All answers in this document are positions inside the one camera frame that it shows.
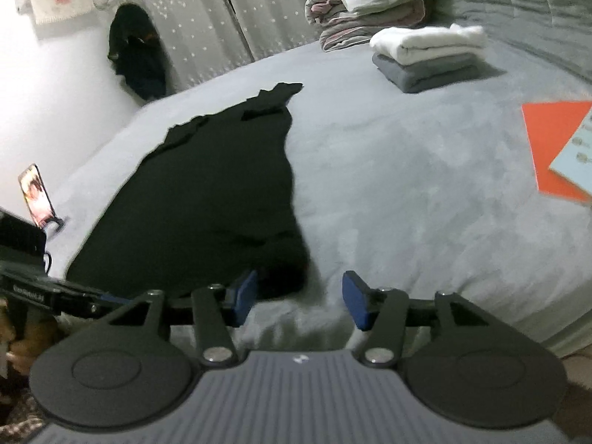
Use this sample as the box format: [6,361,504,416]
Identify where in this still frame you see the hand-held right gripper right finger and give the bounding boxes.
[341,270,493,367]

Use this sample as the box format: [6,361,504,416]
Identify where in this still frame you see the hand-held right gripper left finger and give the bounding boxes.
[104,269,259,366]

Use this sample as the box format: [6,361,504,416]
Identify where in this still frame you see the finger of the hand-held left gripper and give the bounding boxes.
[56,280,139,321]

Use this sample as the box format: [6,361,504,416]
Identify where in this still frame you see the black garment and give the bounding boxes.
[65,82,312,302]

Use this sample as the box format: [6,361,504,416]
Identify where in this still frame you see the black hanging clothes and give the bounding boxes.
[107,3,168,101]

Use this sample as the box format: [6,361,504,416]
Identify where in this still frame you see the person's left hand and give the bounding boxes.
[7,317,61,376]

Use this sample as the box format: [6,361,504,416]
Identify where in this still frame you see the black phone stand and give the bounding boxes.
[34,215,66,233]

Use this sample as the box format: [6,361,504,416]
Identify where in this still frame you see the smartphone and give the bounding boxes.
[17,163,57,228]

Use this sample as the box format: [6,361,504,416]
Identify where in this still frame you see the grey bed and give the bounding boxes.
[28,23,592,361]

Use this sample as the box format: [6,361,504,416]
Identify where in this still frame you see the striped brown cloth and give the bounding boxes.
[0,391,44,444]

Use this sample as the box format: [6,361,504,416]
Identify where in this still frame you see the grey folded garment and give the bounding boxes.
[372,52,492,94]

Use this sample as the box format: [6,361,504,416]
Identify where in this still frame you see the orange paper sheet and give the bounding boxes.
[521,100,592,205]

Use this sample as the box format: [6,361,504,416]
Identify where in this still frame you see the light blue card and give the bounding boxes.
[548,108,592,191]

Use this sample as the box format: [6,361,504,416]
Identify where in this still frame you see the white folded garment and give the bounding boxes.
[369,23,490,67]

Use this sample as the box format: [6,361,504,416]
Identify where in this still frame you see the pink grey folded quilt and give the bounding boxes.
[304,0,428,53]

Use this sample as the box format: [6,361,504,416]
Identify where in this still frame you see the grey star-patterned curtain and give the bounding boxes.
[104,0,352,99]

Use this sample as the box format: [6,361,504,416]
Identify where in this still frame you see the grey quilted blanket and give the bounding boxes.
[425,0,592,91]

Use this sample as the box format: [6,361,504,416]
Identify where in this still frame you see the white wall paper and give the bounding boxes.
[17,0,99,27]

